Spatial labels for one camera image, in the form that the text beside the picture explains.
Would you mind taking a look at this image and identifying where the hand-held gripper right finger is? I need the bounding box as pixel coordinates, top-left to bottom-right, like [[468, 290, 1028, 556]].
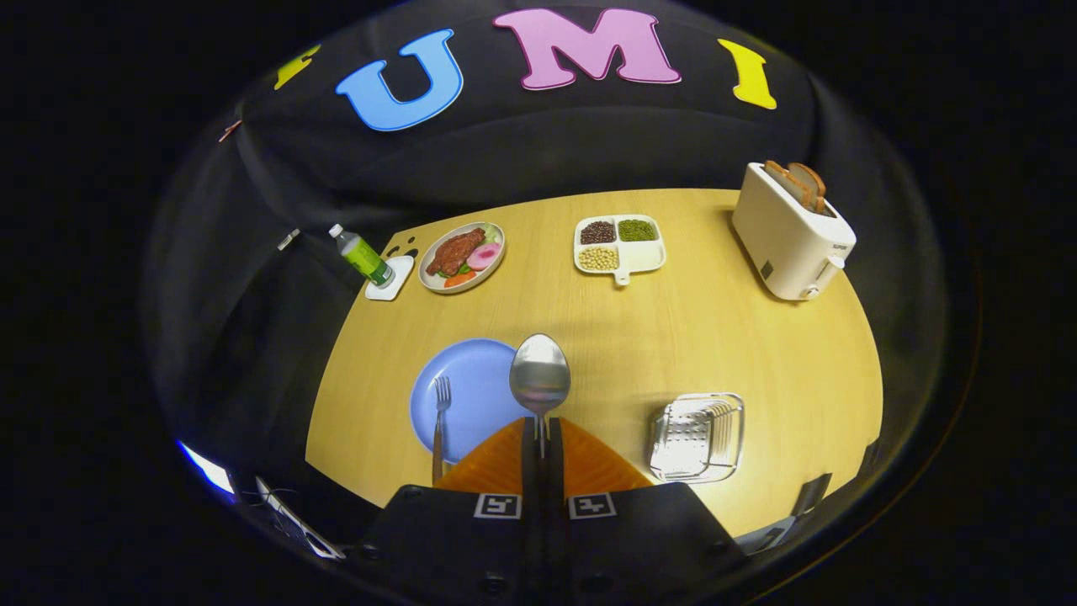
[[543, 417, 750, 603]]

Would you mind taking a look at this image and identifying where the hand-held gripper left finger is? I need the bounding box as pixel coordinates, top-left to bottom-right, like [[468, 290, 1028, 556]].
[[349, 417, 544, 603]]

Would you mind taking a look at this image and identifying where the metal spoon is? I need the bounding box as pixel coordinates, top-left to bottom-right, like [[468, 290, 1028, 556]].
[[509, 333, 571, 460]]

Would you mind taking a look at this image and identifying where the metal fork wooden handle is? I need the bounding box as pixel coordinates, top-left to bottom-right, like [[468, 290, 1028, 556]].
[[432, 376, 453, 486]]

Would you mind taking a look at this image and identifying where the blue plate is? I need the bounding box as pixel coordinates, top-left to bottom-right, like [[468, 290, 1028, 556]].
[[410, 338, 531, 464]]

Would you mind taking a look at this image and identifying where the beige food plate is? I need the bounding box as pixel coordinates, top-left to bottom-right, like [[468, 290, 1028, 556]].
[[418, 221, 507, 295]]

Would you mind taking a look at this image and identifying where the white square coaster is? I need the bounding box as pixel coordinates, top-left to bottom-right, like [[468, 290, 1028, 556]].
[[365, 255, 415, 301]]

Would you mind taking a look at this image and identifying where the brown steak piece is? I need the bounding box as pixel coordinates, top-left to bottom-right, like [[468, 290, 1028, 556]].
[[426, 228, 487, 277]]

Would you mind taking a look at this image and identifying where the white divided dish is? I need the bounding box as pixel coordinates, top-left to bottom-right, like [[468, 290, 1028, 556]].
[[574, 215, 667, 287]]

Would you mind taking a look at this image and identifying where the green drink bottle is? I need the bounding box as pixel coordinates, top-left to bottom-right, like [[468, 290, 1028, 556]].
[[328, 224, 395, 289]]

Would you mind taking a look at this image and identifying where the white toaster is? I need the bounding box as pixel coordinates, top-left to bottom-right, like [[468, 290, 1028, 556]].
[[731, 162, 857, 301]]

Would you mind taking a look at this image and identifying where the toast bread slice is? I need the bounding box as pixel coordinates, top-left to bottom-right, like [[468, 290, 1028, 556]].
[[787, 162, 828, 213], [764, 160, 813, 211]]

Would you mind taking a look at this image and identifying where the metal wire basket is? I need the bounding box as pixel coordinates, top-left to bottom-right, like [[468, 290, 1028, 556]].
[[648, 392, 745, 483]]

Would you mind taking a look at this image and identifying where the white metal frame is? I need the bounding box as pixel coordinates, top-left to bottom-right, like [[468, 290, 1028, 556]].
[[255, 476, 346, 561]]

